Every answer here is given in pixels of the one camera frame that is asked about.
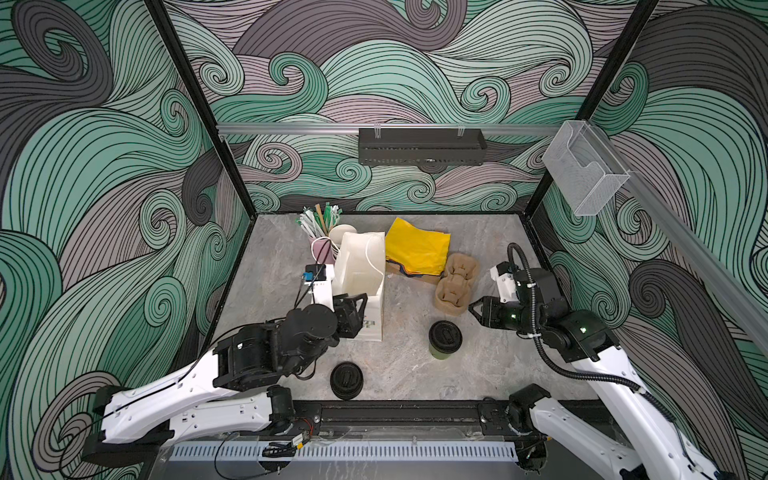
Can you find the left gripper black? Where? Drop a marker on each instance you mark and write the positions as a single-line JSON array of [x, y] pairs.
[[347, 322]]

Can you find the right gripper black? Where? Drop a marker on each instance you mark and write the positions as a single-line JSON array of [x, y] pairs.
[[488, 313]]

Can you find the black cup lid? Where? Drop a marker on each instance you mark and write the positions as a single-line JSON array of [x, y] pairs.
[[445, 332]]

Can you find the green paper coffee cup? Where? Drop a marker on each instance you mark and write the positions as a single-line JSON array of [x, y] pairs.
[[442, 352]]

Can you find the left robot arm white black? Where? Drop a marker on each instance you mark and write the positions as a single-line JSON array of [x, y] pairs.
[[232, 386]]

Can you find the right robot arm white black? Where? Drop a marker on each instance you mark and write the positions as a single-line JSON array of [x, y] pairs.
[[578, 345]]

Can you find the white paper gift bag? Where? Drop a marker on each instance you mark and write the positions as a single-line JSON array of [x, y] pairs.
[[360, 269]]

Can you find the brown pulp cup carrier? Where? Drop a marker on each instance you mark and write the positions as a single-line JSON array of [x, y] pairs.
[[454, 290]]

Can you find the stack of black cup lids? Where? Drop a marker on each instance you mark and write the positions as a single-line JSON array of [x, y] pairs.
[[346, 381]]

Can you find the stack of green paper cups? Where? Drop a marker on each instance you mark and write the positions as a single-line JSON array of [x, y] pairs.
[[337, 233]]

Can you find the yellow napkin stack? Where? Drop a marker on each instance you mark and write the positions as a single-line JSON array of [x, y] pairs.
[[414, 252]]

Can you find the pink holder with straws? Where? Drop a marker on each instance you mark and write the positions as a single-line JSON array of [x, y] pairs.
[[317, 222]]

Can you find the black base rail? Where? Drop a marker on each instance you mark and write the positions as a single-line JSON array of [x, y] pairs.
[[487, 416]]

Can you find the white slotted cable duct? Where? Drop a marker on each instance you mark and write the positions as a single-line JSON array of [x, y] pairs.
[[356, 450]]

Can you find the black wall tray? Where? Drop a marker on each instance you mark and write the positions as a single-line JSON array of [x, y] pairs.
[[421, 146]]

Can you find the clear acrylic wall holder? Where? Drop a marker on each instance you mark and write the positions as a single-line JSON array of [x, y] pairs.
[[585, 166]]

